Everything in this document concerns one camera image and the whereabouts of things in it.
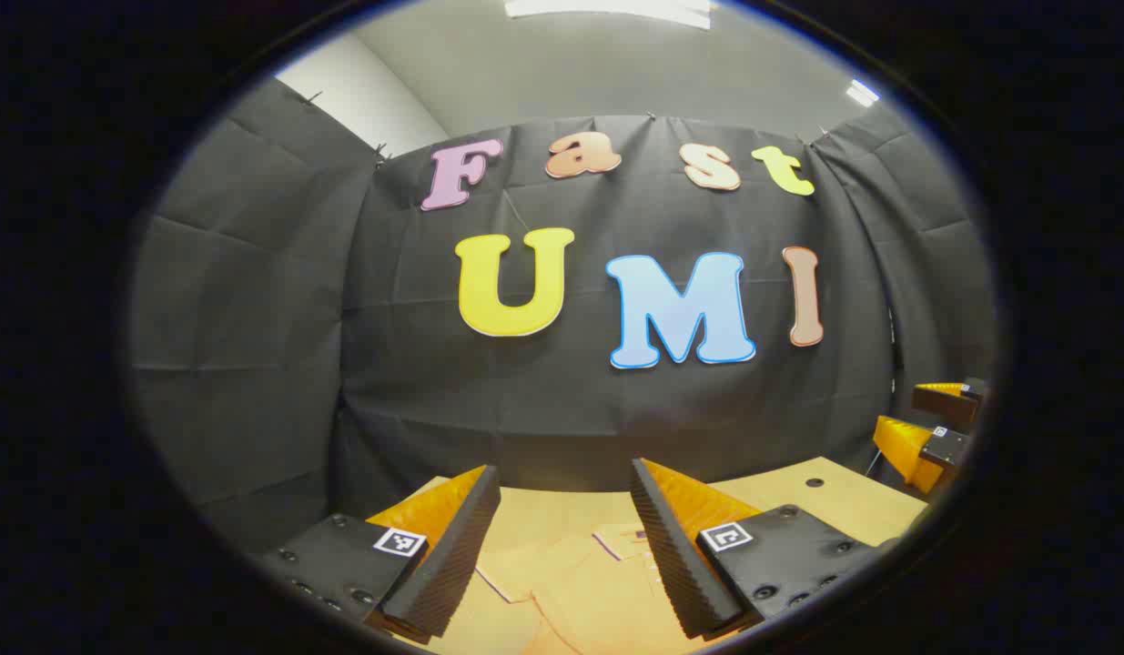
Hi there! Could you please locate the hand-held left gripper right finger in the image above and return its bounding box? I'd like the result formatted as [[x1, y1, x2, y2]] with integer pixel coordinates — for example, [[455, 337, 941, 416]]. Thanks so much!
[[629, 458, 899, 641]]

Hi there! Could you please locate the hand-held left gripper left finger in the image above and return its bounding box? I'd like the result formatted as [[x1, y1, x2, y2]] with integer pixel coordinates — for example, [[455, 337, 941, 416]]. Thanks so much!
[[255, 464, 503, 647]]

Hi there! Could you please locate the orange T-shirt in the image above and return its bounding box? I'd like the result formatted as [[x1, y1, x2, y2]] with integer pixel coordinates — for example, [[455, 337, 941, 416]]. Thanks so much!
[[434, 523, 708, 655]]

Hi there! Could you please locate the long ceiling light panel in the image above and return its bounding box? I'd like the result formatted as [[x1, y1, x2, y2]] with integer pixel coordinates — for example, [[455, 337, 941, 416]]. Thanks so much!
[[504, 0, 714, 30]]

